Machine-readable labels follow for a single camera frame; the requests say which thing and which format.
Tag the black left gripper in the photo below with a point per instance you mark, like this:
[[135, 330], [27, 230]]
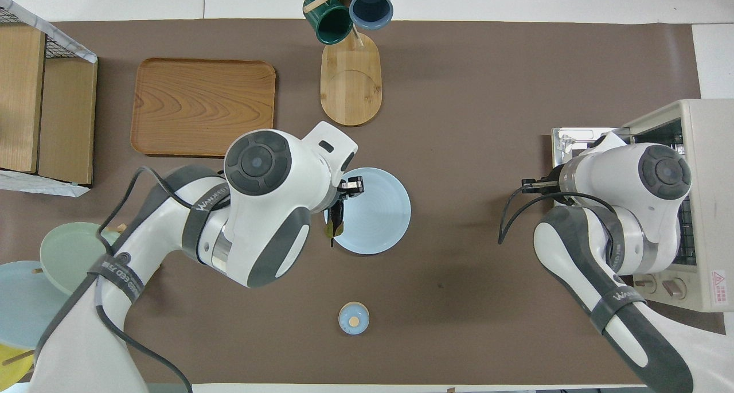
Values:
[[352, 185]]

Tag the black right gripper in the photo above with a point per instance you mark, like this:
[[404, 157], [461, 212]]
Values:
[[545, 185]]

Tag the dark purple eggplant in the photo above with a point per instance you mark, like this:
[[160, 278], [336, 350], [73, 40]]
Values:
[[338, 215]]

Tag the light blue round plate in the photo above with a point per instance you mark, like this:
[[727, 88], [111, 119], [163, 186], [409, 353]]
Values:
[[378, 215]]

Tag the toaster oven glass door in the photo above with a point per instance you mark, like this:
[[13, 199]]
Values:
[[579, 136]]

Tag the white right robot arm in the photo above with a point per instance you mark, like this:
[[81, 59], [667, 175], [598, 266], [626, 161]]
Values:
[[631, 175]]

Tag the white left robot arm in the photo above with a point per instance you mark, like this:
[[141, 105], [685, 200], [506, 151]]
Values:
[[258, 209]]

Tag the silver oven knob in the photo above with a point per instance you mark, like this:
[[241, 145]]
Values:
[[645, 283], [674, 288]]

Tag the beige toaster oven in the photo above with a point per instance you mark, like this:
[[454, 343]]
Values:
[[714, 238]]

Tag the wooden mug tree stand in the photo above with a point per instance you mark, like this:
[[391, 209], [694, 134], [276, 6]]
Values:
[[350, 89]]

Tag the brown table mat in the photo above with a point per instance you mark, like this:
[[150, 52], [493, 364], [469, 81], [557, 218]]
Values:
[[487, 94]]

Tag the dark green mug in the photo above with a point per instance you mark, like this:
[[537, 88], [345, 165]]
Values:
[[332, 26]]

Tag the brown wooden tray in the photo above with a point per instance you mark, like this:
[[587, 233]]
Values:
[[200, 106]]

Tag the blue grey mug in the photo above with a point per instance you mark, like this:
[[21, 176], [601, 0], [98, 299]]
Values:
[[371, 8]]

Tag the pale green plate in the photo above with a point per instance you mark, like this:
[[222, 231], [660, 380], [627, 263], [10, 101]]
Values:
[[63, 249]]

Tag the large light blue plate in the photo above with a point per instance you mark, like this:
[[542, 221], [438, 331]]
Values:
[[23, 301]]

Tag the wooden plate rack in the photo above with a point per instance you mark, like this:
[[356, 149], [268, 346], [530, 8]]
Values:
[[17, 357]]

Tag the yellow plate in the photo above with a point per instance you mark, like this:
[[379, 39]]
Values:
[[11, 373]]

